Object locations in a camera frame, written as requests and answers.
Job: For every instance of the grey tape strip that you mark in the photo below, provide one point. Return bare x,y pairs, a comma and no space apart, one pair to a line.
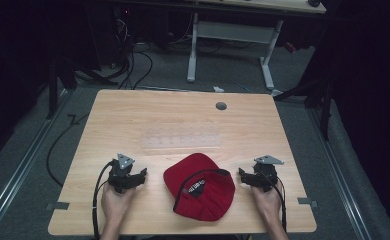
307,201
58,206

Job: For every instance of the person's right hand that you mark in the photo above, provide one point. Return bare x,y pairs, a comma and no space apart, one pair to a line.
267,202

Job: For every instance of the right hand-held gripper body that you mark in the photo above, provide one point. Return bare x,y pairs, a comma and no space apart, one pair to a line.
265,173

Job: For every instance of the red baseball cap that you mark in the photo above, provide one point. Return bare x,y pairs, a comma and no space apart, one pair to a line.
209,200

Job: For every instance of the black metal stand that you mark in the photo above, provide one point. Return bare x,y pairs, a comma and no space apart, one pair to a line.
53,90
326,110

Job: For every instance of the small red object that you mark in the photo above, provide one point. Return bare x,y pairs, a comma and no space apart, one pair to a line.
290,47

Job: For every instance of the white paper scrap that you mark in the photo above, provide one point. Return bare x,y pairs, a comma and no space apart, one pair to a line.
218,89

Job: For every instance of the person's left hand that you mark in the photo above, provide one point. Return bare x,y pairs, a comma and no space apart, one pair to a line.
115,203

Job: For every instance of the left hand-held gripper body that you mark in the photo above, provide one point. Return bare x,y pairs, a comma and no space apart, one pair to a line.
121,176

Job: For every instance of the metal floor rail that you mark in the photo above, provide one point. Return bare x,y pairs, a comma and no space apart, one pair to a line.
19,170
339,173

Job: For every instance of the desk with white legs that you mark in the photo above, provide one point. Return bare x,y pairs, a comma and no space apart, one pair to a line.
233,31

